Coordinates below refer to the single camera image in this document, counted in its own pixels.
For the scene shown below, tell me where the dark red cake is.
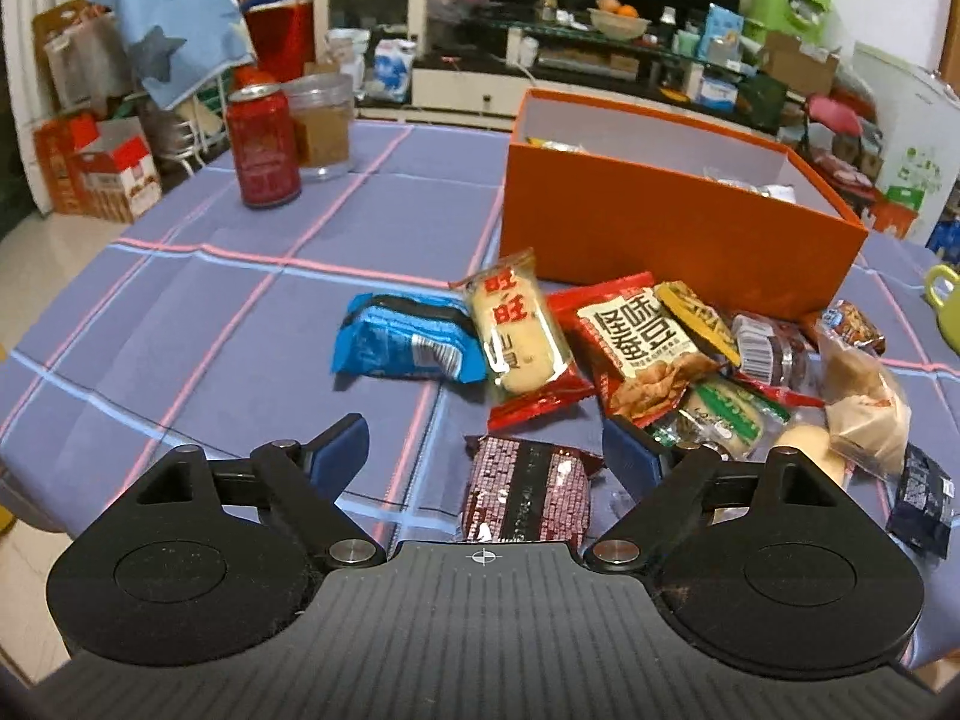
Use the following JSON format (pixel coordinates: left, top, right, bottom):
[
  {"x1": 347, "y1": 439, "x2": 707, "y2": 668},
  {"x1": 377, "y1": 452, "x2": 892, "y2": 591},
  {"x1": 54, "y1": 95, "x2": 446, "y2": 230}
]
[{"x1": 731, "y1": 311, "x2": 815, "y2": 391}]

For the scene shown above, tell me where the white glass-door cabinet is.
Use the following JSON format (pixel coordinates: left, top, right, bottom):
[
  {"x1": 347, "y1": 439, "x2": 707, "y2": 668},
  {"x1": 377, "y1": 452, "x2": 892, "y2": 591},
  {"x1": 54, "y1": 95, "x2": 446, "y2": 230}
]
[{"x1": 311, "y1": 0, "x2": 430, "y2": 65}]

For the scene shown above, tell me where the brown cardboard box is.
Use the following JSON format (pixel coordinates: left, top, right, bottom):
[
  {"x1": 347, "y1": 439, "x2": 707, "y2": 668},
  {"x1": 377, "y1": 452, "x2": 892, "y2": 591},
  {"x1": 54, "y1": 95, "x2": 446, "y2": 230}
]
[
  {"x1": 34, "y1": 0, "x2": 136, "y2": 117},
  {"x1": 761, "y1": 31, "x2": 841, "y2": 98}
]

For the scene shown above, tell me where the white wire rack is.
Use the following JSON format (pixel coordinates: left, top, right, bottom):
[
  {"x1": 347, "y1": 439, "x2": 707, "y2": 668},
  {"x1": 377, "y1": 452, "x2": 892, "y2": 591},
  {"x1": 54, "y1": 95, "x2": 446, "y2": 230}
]
[{"x1": 161, "y1": 82, "x2": 230, "y2": 173}]

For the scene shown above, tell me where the white fridge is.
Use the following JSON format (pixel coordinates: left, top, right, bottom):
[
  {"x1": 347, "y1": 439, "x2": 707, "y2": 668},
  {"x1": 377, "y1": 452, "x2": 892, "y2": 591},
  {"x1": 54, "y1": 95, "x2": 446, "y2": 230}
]
[{"x1": 851, "y1": 41, "x2": 960, "y2": 215}]

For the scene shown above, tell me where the chair with pink cushion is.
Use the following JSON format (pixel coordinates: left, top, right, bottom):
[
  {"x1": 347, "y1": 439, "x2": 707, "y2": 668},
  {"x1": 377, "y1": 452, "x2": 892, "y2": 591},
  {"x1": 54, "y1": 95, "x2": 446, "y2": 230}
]
[{"x1": 802, "y1": 94, "x2": 863, "y2": 143}]

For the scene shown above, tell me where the clear plastic jar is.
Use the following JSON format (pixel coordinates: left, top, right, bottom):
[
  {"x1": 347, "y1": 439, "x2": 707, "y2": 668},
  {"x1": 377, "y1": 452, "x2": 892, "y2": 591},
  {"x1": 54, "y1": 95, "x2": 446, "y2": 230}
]
[{"x1": 283, "y1": 73, "x2": 355, "y2": 181}]

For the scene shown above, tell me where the beige bread packet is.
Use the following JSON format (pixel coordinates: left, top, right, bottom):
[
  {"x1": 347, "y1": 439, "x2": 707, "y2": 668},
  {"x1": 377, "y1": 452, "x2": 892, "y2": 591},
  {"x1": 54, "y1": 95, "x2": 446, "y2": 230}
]
[{"x1": 816, "y1": 322, "x2": 912, "y2": 477}]

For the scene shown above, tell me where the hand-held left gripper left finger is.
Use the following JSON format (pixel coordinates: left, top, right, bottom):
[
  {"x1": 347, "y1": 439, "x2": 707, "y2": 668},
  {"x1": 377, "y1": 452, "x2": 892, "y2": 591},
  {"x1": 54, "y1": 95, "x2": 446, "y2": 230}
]
[{"x1": 133, "y1": 412, "x2": 387, "y2": 569}]

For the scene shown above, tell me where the green mug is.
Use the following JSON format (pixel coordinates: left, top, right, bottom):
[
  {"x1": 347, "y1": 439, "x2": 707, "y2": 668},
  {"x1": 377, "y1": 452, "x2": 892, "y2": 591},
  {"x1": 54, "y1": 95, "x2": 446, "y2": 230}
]
[{"x1": 922, "y1": 264, "x2": 960, "y2": 357}]

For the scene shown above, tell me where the orange stool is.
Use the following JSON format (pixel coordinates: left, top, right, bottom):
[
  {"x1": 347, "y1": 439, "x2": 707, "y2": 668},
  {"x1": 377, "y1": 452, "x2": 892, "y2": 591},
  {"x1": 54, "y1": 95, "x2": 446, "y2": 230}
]
[{"x1": 870, "y1": 199, "x2": 920, "y2": 239}]

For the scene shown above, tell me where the orange cardboard box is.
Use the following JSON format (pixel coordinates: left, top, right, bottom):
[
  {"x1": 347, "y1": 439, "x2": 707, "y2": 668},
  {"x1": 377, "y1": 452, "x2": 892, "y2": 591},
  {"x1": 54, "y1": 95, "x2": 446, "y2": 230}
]
[{"x1": 499, "y1": 88, "x2": 869, "y2": 316}]

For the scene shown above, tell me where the green snack packet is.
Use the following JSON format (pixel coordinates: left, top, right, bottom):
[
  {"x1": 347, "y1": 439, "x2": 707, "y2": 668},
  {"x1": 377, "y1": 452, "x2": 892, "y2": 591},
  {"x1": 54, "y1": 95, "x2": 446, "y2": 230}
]
[{"x1": 646, "y1": 375, "x2": 792, "y2": 460}]

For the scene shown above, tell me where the yellow black snack packet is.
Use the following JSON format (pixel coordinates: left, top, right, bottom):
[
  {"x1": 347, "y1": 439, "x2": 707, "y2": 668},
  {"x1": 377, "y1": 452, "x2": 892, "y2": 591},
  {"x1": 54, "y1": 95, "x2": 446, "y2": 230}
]
[{"x1": 654, "y1": 281, "x2": 742, "y2": 368}]

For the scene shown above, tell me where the blue plaid tablecloth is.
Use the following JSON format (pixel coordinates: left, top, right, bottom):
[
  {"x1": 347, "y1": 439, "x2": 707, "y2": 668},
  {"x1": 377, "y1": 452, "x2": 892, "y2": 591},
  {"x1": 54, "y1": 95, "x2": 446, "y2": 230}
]
[{"x1": 0, "y1": 116, "x2": 960, "y2": 683}]

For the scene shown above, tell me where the red and white carton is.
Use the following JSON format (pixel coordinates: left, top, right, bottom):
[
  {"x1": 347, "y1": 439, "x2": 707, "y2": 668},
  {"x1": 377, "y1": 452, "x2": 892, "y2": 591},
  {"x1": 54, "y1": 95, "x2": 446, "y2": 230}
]
[{"x1": 34, "y1": 114, "x2": 162, "y2": 224}]

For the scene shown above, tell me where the blue fish-shaped cloth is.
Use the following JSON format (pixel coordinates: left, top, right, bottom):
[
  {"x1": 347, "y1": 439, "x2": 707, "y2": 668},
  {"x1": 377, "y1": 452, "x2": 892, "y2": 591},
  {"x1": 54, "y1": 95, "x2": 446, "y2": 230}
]
[{"x1": 90, "y1": 0, "x2": 257, "y2": 112}]

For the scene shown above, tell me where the round yellow cookie packet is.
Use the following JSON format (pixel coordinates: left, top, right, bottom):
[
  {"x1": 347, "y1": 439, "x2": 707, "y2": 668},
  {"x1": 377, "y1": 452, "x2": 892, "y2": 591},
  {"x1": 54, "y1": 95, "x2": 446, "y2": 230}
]
[{"x1": 772, "y1": 424, "x2": 852, "y2": 488}]

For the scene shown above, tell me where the maroon glitter snack packet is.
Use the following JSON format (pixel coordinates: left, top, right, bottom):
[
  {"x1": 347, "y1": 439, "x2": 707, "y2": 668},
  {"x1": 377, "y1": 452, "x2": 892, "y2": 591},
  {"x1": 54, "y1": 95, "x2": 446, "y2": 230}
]
[{"x1": 457, "y1": 433, "x2": 607, "y2": 545}]

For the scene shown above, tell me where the light blue box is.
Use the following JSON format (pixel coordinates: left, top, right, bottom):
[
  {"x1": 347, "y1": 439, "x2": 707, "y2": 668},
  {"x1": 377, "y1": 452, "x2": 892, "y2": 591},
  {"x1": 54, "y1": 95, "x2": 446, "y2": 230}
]
[{"x1": 701, "y1": 4, "x2": 743, "y2": 65}]

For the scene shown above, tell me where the red drink can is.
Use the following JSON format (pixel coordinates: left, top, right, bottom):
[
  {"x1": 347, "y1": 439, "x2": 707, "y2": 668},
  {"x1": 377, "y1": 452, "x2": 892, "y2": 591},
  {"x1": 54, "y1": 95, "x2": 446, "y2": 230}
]
[{"x1": 225, "y1": 84, "x2": 302, "y2": 209}]

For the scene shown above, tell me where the red bean snack packet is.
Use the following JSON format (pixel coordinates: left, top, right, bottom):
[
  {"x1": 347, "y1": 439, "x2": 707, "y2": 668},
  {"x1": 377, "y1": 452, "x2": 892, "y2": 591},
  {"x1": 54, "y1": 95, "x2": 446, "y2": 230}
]
[{"x1": 546, "y1": 271, "x2": 732, "y2": 421}]

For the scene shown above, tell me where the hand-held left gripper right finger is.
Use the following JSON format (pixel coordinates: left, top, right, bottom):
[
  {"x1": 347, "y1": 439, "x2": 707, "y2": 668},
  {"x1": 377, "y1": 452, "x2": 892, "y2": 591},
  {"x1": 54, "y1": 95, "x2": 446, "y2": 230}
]
[{"x1": 583, "y1": 416, "x2": 837, "y2": 575}]

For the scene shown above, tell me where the dark navy snack packet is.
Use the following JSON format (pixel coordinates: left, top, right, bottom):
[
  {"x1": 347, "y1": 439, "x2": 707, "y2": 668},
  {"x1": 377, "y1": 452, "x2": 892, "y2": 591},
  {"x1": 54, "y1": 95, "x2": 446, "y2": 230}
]
[{"x1": 886, "y1": 444, "x2": 957, "y2": 557}]

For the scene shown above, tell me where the fruit bowl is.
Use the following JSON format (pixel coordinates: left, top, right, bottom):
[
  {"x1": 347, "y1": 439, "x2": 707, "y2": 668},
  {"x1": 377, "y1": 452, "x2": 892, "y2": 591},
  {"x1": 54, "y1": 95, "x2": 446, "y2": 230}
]
[{"x1": 587, "y1": 0, "x2": 652, "y2": 42}]

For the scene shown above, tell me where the white and blue bag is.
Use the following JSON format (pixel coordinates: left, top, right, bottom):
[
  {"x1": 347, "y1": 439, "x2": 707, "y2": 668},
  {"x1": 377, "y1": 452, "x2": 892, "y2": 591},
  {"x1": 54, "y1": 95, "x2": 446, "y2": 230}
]
[{"x1": 373, "y1": 37, "x2": 417, "y2": 102}]

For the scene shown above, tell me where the white and black TV stand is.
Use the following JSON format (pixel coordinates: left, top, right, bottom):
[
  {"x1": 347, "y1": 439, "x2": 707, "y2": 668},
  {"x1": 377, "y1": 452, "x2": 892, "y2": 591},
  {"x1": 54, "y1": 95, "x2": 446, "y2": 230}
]
[{"x1": 356, "y1": 11, "x2": 788, "y2": 136}]

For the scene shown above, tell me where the small orange-brown snack packet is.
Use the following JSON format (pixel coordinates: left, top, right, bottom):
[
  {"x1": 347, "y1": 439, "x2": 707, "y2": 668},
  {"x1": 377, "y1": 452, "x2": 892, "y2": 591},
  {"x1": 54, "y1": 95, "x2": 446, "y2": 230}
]
[{"x1": 799, "y1": 300, "x2": 887, "y2": 357}]

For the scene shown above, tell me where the blue snack packet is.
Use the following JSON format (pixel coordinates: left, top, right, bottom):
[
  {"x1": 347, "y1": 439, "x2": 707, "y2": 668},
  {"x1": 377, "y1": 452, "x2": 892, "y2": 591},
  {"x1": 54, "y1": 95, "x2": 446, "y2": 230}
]
[{"x1": 331, "y1": 292, "x2": 488, "y2": 385}]

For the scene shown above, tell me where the red bag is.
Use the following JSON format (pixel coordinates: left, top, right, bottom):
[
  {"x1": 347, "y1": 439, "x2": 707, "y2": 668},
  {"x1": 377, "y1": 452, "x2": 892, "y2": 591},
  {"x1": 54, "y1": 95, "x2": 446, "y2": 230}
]
[{"x1": 244, "y1": 0, "x2": 316, "y2": 83}]

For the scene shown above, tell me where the clear red rice cracker packet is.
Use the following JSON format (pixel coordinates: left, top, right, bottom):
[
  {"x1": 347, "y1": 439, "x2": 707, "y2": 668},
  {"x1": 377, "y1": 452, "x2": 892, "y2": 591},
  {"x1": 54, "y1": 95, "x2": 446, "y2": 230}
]
[{"x1": 448, "y1": 247, "x2": 595, "y2": 432}]

